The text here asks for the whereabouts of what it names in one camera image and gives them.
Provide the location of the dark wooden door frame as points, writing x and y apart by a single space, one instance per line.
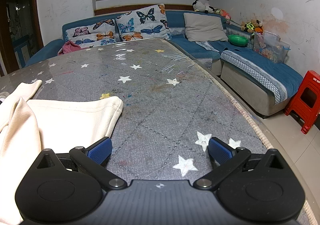
37 27

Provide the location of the beige pillow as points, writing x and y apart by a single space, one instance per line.
203 27

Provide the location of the grey star-patterned table cover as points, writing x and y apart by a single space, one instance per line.
155 105

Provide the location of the black and white plush toy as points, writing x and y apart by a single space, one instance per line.
200 6

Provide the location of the clear plastic toy box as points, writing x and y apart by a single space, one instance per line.
270 47

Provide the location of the large butterfly print pillow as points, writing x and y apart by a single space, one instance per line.
142 24

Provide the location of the small butterfly print pillow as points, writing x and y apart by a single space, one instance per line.
85 34

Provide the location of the pink cloth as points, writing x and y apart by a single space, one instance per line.
70 47

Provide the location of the red plastic stool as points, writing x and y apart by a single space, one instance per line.
311 82

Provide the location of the green bowl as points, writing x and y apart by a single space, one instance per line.
237 39

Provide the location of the blue corner sofa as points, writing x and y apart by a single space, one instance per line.
176 18

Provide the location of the pink plush toy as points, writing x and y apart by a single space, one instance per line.
225 13

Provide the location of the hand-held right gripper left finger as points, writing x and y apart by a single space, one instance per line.
101 151

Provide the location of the brown plush bear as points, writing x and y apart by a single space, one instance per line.
250 26

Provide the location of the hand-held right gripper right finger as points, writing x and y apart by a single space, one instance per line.
220 151

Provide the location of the blue patterned sofa cover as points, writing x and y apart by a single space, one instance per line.
250 64

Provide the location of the cream garment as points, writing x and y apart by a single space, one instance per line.
62 120

